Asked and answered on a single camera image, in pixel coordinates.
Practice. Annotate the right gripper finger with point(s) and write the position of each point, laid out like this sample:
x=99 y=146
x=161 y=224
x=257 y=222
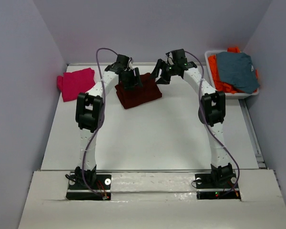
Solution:
x=163 y=80
x=158 y=67

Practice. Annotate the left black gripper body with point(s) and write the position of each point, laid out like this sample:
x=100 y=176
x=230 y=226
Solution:
x=129 y=80

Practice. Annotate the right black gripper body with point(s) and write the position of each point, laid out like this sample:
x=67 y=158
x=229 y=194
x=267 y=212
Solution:
x=168 y=70

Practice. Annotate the dark red t shirt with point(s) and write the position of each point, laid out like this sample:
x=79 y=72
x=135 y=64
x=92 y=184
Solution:
x=139 y=95

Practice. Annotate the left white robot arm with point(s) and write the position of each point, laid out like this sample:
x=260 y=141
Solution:
x=89 y=116

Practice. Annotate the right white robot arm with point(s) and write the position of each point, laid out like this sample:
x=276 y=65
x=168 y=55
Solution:
x=211 y=114

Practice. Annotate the orange t shirt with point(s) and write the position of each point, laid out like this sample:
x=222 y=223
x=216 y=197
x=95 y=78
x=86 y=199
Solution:
x=214 y=71

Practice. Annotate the white laundry basket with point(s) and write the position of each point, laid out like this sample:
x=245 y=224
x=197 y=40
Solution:
x=231 y=96

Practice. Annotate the teal blue t shirt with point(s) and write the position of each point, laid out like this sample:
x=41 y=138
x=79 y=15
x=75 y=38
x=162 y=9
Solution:
x=236 y=70

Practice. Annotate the folded pink t shirt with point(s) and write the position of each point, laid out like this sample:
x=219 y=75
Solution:
x=71 y=84

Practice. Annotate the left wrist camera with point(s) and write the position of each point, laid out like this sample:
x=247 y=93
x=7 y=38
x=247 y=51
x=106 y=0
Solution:
x=123 y=62

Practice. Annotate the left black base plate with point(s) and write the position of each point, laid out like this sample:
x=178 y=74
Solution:
x=101 y=189

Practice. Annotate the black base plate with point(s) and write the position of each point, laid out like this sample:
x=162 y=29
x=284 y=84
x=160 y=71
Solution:
x=206 y=189
x=101 y=189

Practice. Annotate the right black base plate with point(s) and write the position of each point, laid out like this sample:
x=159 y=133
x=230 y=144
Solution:
x=206 y=189

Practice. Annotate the aluminium rail right side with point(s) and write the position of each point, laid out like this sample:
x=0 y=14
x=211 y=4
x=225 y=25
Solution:
x=254 y=141

